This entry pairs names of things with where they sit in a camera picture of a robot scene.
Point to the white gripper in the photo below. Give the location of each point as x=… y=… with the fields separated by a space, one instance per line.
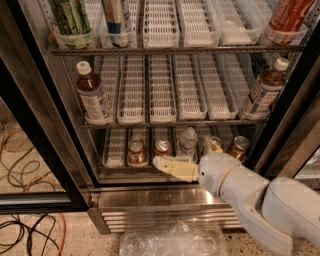
x=213 y=172

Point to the red coke can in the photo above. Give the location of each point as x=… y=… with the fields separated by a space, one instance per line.
x=287 y=20

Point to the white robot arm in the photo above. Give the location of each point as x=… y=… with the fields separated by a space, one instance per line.
x=280 y=214

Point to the green can bottom shelf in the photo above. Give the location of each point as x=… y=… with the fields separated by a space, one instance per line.
x=217 y=141

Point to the green can shelf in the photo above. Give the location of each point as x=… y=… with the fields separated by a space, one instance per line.
x=217 y=141
x=72 y=22

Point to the red can bottom shelf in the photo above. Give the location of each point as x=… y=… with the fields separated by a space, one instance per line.
x=162 y=147

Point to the orange can bottom shelf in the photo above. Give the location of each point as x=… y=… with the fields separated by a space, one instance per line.
x=238 y=148

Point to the brown can bottom shelf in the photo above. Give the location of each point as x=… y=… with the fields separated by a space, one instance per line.
x=136 y=152

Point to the fridge door right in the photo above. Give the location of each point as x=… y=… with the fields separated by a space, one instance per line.
x=292 y=133

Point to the stainless steel fridge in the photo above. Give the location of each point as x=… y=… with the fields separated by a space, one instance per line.
x=160 y=91

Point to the black fridge door left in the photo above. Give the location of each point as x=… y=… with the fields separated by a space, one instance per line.
x=37 y=88

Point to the blue tan can top shelf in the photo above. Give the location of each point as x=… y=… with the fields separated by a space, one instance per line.
x=117 y=16

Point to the green can top shelf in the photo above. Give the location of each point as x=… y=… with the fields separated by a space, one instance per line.
x=72 y=22

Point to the clear plastic bin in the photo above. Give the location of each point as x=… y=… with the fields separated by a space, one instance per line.
x=181 y=239

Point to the right tea bottle white cap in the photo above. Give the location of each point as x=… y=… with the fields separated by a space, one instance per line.
x=265 y=90

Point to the tea bottle white cap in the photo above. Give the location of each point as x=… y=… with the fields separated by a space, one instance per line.
x=93 y=94
x=265 y=90

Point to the left tea bottle white cap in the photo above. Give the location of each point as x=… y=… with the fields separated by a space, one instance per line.
x=93 y=94

